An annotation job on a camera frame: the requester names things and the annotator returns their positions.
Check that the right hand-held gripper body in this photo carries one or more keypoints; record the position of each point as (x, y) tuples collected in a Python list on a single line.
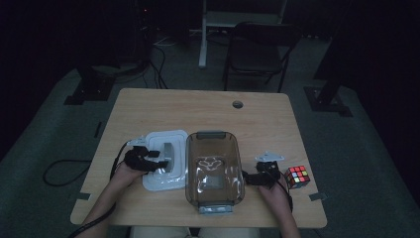
[(269, 173)]

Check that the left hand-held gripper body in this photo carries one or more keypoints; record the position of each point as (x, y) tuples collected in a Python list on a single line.
[(135, 158)]

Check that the white box lid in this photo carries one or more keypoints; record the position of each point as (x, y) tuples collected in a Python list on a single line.
[(171, 180)]

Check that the colourful puzzle cube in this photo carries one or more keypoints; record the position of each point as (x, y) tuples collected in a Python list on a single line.
[(297, 177)]

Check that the grey translucent storage box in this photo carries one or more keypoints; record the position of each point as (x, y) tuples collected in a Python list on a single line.
[(214, 165)]

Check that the person's left hand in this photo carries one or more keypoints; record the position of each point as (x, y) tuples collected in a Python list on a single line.
[(124, 177)]

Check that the person's right hand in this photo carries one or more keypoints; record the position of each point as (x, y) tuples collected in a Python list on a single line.
[(275, 196)]

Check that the person's beige pants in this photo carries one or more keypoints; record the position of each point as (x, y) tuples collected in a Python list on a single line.
[(158, 232)]

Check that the grey table grommet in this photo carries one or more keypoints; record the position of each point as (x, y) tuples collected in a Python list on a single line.
[(237, 104)]

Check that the black stand base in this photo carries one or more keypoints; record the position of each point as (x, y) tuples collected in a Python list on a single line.
[(325, 100), (90, 89)]

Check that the black folding chair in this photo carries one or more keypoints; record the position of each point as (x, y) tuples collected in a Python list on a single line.
[(254, 53)]

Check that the white metal desk frame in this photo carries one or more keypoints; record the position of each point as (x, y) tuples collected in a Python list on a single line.
[(203, 39)]

